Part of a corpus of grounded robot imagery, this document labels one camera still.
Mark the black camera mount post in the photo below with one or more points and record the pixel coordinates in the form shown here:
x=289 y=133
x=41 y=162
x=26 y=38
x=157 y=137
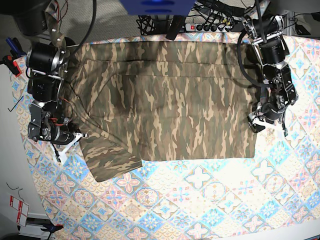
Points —
x=175 y=27

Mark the blue clamp lower left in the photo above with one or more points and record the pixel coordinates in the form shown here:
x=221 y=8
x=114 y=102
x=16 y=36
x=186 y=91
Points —
x=51 y=228

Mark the blue clamp upper left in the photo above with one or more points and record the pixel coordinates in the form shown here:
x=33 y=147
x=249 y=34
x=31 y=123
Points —
x=16 y=48

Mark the red white label tag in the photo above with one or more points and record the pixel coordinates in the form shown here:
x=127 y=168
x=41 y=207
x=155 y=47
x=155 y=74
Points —
x=21 y=210

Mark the red black clamp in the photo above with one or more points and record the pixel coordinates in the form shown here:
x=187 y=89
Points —
x=8 y=61

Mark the black hex key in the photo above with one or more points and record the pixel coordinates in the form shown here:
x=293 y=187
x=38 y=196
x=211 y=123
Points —
x=15 y=105

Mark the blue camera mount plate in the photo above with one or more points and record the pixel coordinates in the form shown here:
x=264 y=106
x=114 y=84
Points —
x=158 y=7

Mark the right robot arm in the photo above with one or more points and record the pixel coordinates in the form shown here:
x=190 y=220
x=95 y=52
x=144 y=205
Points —
x=46 y=69

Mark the camouflage T-shirt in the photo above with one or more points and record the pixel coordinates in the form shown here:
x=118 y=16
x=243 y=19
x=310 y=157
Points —
x=158 y=101

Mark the white power strip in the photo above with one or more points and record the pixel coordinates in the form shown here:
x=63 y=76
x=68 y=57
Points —
x=210 y=28

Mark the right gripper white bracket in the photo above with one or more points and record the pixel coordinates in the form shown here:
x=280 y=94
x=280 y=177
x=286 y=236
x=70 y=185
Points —
x=61 y=155

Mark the patterned tile tablecloth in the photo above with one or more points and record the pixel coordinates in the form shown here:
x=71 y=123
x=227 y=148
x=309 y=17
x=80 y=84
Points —
x=190 y=199

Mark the blue clamp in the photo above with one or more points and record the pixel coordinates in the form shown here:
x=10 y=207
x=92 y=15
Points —
x=16 y=48
x=51 y=228

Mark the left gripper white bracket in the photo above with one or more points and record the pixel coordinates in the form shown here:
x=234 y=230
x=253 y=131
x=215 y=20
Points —
x=267 y=116

